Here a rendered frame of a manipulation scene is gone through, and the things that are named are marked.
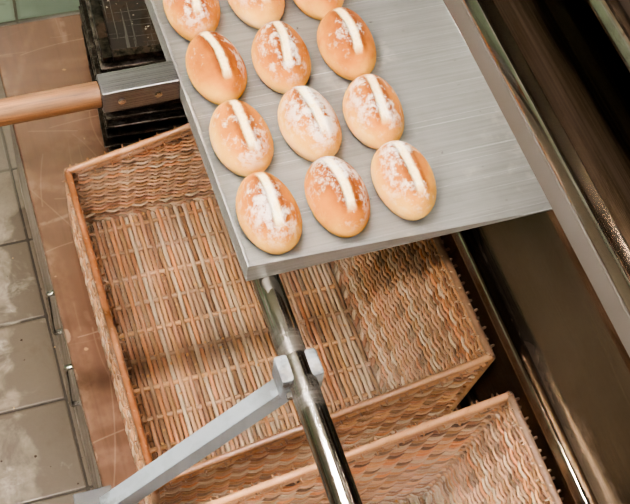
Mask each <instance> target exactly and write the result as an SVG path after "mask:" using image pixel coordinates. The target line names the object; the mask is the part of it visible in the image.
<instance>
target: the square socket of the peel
mask: <svg viewBox="0 0 630 504"><path fill-rule="evenodd" d="M95 81H97V83H98V86H100V87H99V90H100V95H101V100H102V101H103V102H102V107H101V108H102V110H103V112H104V113H108V112H113V111H118V110H123V109H129V108H134V107H139V106H144V105H149V104H154V103H159V102H165V101H170V100H175V99H179V98H180V79H179V76H178V74H177V71H176V68H175V65H174V63H173V61H166V62H161V63H156V64H150V65H145V66H139V67H134V68H129V69H123V70H118V71H112V72H107V73H102V74H97V75H96V80H95Z"/></svg>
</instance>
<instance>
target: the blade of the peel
mask: <svg viewBox="0 0 630 504"><path fill-rule="evenodd" d="M218 1H219V5H220V19H219V23H218V26H217V28H216V30H215V31H214V32H217V33H219V34H221V35H223V36H224V37H226V38H227V39H228V40H229V41H230V42H231V43H232V44H233V45H234V46H235V48H236V49H237V50H238V52H239V53H240V55H241V57H242V59H243V61H244V64H245V67H246V72H247V84H246V88H245V90H244V92H243V94H242V95H241V97H240V98H239V99H238V100H240V101H243V102H245V103H247V104H249V105H250V106H252V107H253V108H254V109H255V110H256V111H257V112H258V113H259V114H260V115H261V117H262V118H263V119H264V121H265V122H266V124H267V126H268V128H269V130H270V133H271V136H272V139H273V147H274V152H273V157H272V160H271V163H270V165H269V166H268V167H267V169H266V170H265V171H264V172H267V173H270V174H272V175H274V176H275V177H277V178H278V179H279V180H280V181H281V182H282V183H283V184H284V185H285V186H286V187H287V188H288V189H289V191H290V192H291V194H292V195H293V197H294V199H295V201H296V203H297V205H298V207H299V210H300V214H301V218H302V232H301V236H300V239H299V241H298V243H297V244H296V246H295V247H294V248H293V249H291V250H290V251H288V252H286V253H284V254H280V255H275V254H270V253H267V252H265V251H263V250H261V249H260V248H258V247H257V246H256V245H255V244H253V243H252V242H251V241H250V240H249V238H248V237H247V236H246V234H245V233H244V231H243V229H242V228H241V226H240V223H239V221H238V217H237V213H236V195H237V191H238V188H239V186H240V184H241V183H242V181H243V180H244V179H245V178H246V177H242V176H239V175H237V174H235V173H233V172H231V171H230V170H229V169H228V168H227V167H226V166H225V165H224V164H223V163H222V162H221V161H220V160H219V158H218V157H217V155H216V153H215V152H214V149H213V147H212V144H211V141H210V135H209V126H210V121H211V117H212V115H213V113H214V111H215V110H216V108H217V107H218V106H219V105H217V104H214V103H212V102H210V101H208V100H207V99H205V98H204V97H203V96H202V95H201V94H200V93H199V92H198V91H197V90H196V88H195V87H194V85H193V84H192V82H191V80H190V78H189V76H188V73H187V69H186V52H187V49H188V46H189V44H190V42H191V41H189V40H187V39H185V38H183V37H182V36H181V35H179V34H178V33H177V32H176V30H175V29H174V28H173V27H172V25H171V24H170V22H169V20H168V19H167V16H166V14H165V10H164V6H163V0H145V3H146V6H147V9H148V11H149V14H150V17H151V20H152V22H153V25H154V28H155V31H156V33H157V36H158V39H159V42H160V44H161V47H162V50H163V53H164V56H165V58H166V61H173V63H174V65H175V68H176V71H177V74H178V76H179V79H180V100H181V103H182V105H183V108H184V111H185V114H186V116H187V119H188V122H189V125H190V127H191V130H192V133H193V136H194V138H195V141H196V144H197V147H198V150H199V152H200V155H201V158H202V161H203V163H204V166H205V169H206V172H207V174H208V177H209V180H210V183H211V185H212V188H213V191H214V194H215V197H216V199H217V202H218V205H219V208H220V210H221V213H222V216H223V219H224V221H225V224H226V227H227V230H228V232H229V235H230V238H231V241H232V244H233V246H234V249H235V252H236V255H237V257H238V260H239V263H240V266H241V268H242V271H243V274H244V277H245V279H246V281H251V280H255V279H259V278H263V277H268V276H272V275H276V274H280V273H285V272H289V271H293V270H297V269H302V268H306V267H310V266H314V265H319V264H323V263H327V262H332V261H336V260H340V259H344V258H349V257H353V256H357V255H361V254H366V253H370V252H374V251H378V250H383V249H387V248H391V247H395V246H400V245H404V244H408V243H412V242H417V241H421V240H425V239H430V238H434V237H438V236H442V235H447V234H451V233H455V232H459V231H464V230H468V229H472V228H476V227H481V226H485V225H489V224H493V223H498V222H502V221H506V220H510V219H515V218H519V217H523V216H527V215H532V214H536V213H540V212H545V211H549V210H553V209H552V207H551V205H550V204H549V202H548V200H547V198H546V196H545V194H544V192H543V190H542V188H541V186H540V184H539V182H538V180H537V179H536V177H535V175H534V173H533V171H532V169H531V167H530V165H529V163H528V161H527V159H526V157H525V156H524V154H523V152H522V150H521V148H520V146H519V144H518V142H517V140H516V138H515V136H514V134H513V133H512V131H511V129H510V127H509V125H508V123H507V121H506V119H505V117H504V115H503V113H502V111H501V110H500V108H499V106H498V104H497V102H496V100H495V98H494V96H493V94H492V92H491V90H490V88H489V87H488V85H487V83H486V81H485V79H484V77H483V75H482V73H481V71H480V69H479V67H478V65H477V63H476V62H475V60H474V58H473V56H472V54H471V52H470V50H469V48H468V46H467V44H466V42H465V40H464V39H463V37H462V35H461V33H460V31H459V29H458V27H457V26H456V24H455V22H454V20H453V18H452V16H451V14H450V13H449V11H448V9H447V7H446V5H445V3H444V1H443V0H344V1H343V4H342V7H344V8H348V9H350V10H352V11H354V12H355V13H357V14H358V15H359V16H360V17H361V18H362V19H363V21H364V22H365V23H366V25H367V27H368V28H369V30H370V32H371V34H372V37H373V40H374V43H375V48H376V63H375V66H374V68H373V70H372V71H371V73H370V74H373V75H377V76H379V77H381V78H382V79H384V80H385V81H386V82H387V83H388V84H389V85H390V86H391V87H392V88H393V90H394V91H395V93H396V95H397V96H398V99H399V101H400V103H401V106H402V109H403V114H404V130H403V133H402V135H401V138H400V139H399V141H403V142H406V143H408V144H410V145H412V146H413V147H415V148H416V149H417V150H418V151H419V152H420V153H421V154H422V155H423V156H424V157H425V159H426V160H427V162H428V164H429V165H430V167H431V169H432V172H433V174H434V178H435V182H436V190H437V191H436V200H435V204H434V206H433V208H432V210H431V211H430V212H429V213H428V214H427V215H426V216H425V217H423V218H421V219H419V220H414V221H410V220H406V219H403V218H401V217H399V216H397V215H396V214H394V213H393V212H392V211H391V210H390V209H389V208H388V207H387V206H386V205H385V204H384V202H383V201H382V200H381V198H380V197H379V195H378V193H377V191H376V189H375V187H374V184H373V181H372V177H371V162H372V159H373V156H374V154H375V153H376V151H377V150H376V149H372V148H370V147H368V146H366V145H364V144H363V143H361V142H360V141H359V140H358V139H357V138H356V137H355V136H354V134H353V133H352V132H351V130H350V129H349V127H348V125H347V123H346V120H345V118H344V114H343V98H344V95H345V92H346V90H347V88H348V87H349V85H350V84H351V83H352V82H353V81H352V80H347V79H345V78H343V77H341V76H339V75H337V74H336V73H335V72H334V71H333V70H332V69H331V68H330V67H329V66H328V65H327V63H326V62H325V61H324V59H323V57H322V55H321V53H320V51H319V48H318V44H317V30H318V27H319V24H320V22H321V20H317V19H314V18H311V17H309V16H307V15H306V14H305V13H303V12H302V11H301V10H300V9H299V7H298V6H297V5H296V3H295V2H294V0H284V1H285V7H284V12H283V15H282V17H281V19H280V20H279V21H282V22H284V23H286V24H288V25H290V26H291V27H292V28H293V29H294V30H295V31H296V32H297V33H298V34H299V35H300V37H301V38H302V40H303V41H304V43H305V45H306V47H307V50H308V52H309V56H310V60H311V73H310V76H309V79H308V81H307V83H306V84H305V85H304V86H308V87H310V88H312V89H314V90H316V91H317V92H319V93H320V94H321V95H322V96H323V97H324V98H325V99H326V100H327V101H328V102H329V104H330V105H331V107H332V108H333V110H334V112H335V113H336V115H337V118H338V120H339V123H340V127H341V133H342V139H341V145H340V148H339V150H338V152H337V153H336V154H335V155H334V157H338V158H340V159H342V160H344V161H346V162H347V163H348V164H350V165H351V166H352V167H353V168H354V169H355V170H356V172H357V173H358V174H359V176H360V177H361V179H362V180H363V182H364V184H365V186H366V189H367V192H368V195H369V200H370V216H369V220H368V222H367V224H366V226H365V228H364V229H363V230H362V231H361V232H360V233H359V234H357V235H355V236H353V237H349V238H342V237H338V236H336V235H334V234H332V233H331V232H329V231H328V230H327V229H325V228H324V227H323V226H322V225H321V223H320V222H319V221H318V220H317V219H316V217H315V216H314V214H313V212H312V211H311V209H310V207H309V204H308V202H307V199H306V195H305V188H304V181H305V176H306V173H307V171H308V169H309V167H310V166H311V164H312V163H313V162H311V161H308V160H306V159H304V158H302V157H301V156H299V155H298V154H297V153H296V152H295V151H294V150H293V149H292V148H291V147H290V146H289V145H288V143H287V142H286V140H285V139H284V137H283V135H282V133H281V130H280V128H279V124H278V107H279V103H280V101H281V99H282V97H283V96H284V94H281V93H278V92H275V91H273V90H272V89H270V88H269V87H268V86H267V85H266V84H265V83H264V82H263V81H262V80H261V78H260V77H259V75H258V74H257V72H256V70H255V68H254V65H253V62H252V55H251V49H252V43H253V40H254V38H255V36H256V34H257V32H258V31H259V29H256V28H253V27H251V26H249V25H247V24H246V23H244V22H243V21H242V20H241V19H240V18H239V17H238V16H237V15H236V13H235V12H234V11H233V9H232V8H231V6H230V4H229V2H228V0H218Z"/></svg>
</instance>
